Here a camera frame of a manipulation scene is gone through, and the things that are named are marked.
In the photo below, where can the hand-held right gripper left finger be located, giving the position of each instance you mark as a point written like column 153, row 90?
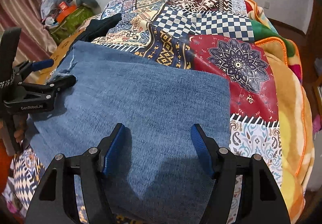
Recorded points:
column 114, row 148

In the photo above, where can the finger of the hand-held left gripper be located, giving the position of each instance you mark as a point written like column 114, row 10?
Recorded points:
column 42, row 63
column 50, row 87

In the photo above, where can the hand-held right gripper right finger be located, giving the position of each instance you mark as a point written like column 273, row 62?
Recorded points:
column 201, row 148

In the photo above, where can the blue denim pants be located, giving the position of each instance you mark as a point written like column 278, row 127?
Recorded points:
column 151, row 103

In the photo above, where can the person's left hand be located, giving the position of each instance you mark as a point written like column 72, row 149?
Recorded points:
column 20, row 136

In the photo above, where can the striped pink curtain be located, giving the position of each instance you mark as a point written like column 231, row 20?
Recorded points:
column 22, row 12

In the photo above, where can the green storage bag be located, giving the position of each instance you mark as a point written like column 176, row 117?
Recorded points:
column 75, row 17

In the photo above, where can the orange box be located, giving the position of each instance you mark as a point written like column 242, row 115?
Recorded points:
column 64, row 10

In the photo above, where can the pile of clothes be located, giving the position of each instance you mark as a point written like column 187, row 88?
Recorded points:
column 50, row 2

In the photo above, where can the black garment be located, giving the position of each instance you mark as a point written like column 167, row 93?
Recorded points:
column 100, row 26

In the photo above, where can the colourful fleece blanket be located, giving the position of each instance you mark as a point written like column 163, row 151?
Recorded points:
column 289, row 88

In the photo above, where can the patchwork printed bedsheet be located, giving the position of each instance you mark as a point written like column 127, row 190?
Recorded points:
column 213, row 25

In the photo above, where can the white wall socket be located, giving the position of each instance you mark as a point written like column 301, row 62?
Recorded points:
column 267, row 5

